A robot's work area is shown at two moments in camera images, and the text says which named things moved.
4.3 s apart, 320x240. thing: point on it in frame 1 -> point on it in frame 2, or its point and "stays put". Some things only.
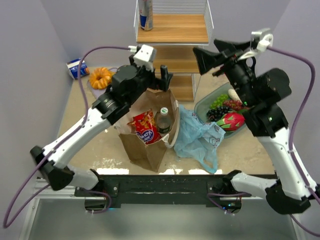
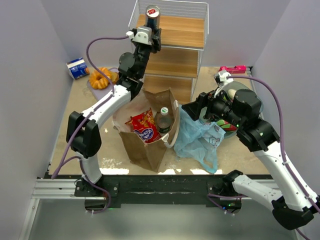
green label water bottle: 163,121 stays put
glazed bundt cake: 100,78 stays put
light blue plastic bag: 199,140 stays put
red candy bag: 146,127 stays put
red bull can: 146,14 -> 153,16
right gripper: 225,61 -> 200,106
